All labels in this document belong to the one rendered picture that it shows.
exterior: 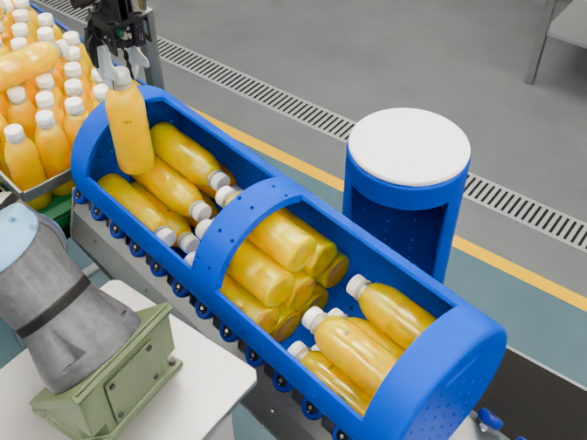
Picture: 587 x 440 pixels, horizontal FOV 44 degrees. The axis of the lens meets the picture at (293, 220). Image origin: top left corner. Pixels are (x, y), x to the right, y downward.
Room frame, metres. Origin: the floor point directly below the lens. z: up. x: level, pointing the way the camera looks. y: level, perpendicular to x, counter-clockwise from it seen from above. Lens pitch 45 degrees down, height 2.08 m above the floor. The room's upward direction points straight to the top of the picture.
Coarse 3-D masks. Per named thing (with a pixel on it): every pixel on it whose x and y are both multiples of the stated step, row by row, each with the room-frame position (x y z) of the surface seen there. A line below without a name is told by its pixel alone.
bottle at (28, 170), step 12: (12, 144) 1.24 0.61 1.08; (24, 144) 1.25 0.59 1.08; (12, 156) 1.23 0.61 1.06; (24, 156) 1.23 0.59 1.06; (36, 156) 1.25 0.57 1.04; (12, 168) 1.22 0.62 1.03; (24, 168) 1.22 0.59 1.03; (36, 168) 1.24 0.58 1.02; (24, 180) 1.22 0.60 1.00; (36, 180) 1.23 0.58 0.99; (48, 192) 1.25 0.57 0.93; (36, 204) 1.22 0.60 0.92; (48, 204) 1.24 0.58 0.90
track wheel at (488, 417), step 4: (484, 408) 0.66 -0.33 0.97; (480, 412) 0.65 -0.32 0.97; (484, 412) 0.65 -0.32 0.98; (488, 412) 0.65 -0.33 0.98; (492, 412) 0.65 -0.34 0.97; (480, 416) 0.64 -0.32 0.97; (484, 416) 0.64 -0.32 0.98; (488, 416) 0.64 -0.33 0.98; (492, 416) 0.64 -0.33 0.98; (496, 416) 0.65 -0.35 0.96; (484, 420) 0.64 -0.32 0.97; (488, 420) 0.63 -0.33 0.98; (492, 420) 0.63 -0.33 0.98; (496, 420) 0.63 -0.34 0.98; (500, 420) 0.64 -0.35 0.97; (488, 424) 0.63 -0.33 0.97; (492, 424) 0.63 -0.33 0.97; (496, 424) 0.63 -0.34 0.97; (500, 424) 0.63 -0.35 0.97; (496, 428) 0.63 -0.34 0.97; (500, 428) 0.63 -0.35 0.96
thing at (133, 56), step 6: (126, 48) 1.11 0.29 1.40; (132, 48) 1.11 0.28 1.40; (138, 48) 1.11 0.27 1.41; (126, 54) 1.12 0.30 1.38; (132, 54) 1.12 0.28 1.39; (138, 54) 1.10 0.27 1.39; (126, 60) 1.12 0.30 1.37; (132, 60) 1.12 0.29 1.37; (138, 60) 1.11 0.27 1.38; (144, 60) 1.10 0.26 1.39; (132, 66) 1.12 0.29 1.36; (138, 66) 1.12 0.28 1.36; (144, 66) 1.10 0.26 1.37; (132, 72) 1.12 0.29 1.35; (132, 78) 1.12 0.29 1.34
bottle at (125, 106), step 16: (112, 96) 1.09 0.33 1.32; (128, 96) 1.09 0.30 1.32; (112, 112) 1.08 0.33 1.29; (128, 112) 1.08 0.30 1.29; (144, 112) 1.10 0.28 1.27; (112, 128) 1.08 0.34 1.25; (128, 128) 1.07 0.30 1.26; (144, 128) 1.09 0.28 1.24; (128, 144) 1.07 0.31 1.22; (144, 144) 1.09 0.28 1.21; (128, 160) 1.07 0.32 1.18; (144, 160) 1.08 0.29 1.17
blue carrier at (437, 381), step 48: (144, 96) 1.21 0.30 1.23; (96, 144) 1.11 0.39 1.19; (240, 144) 1.10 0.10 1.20; (96, 192) 1.06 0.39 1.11; (288, 192) 0.93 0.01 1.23; (144, 240) 0.94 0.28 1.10; (240, 240) 0.84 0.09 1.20; (336, 240) 0.96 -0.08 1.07; (192, 288) 0.84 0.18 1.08; (336, 288) 0.91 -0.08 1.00; (432, 288) 0.72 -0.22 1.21; (240, 336) 0.75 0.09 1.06; (432, 336) 0.62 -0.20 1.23; (480, 336) 0.62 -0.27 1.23; (384, 384) 0.57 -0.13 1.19; (432, 384) 0.55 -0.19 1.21; (480, 384) 0.65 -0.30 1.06; (384, 432) 0.52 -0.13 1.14; (432, 432) 0.57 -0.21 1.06
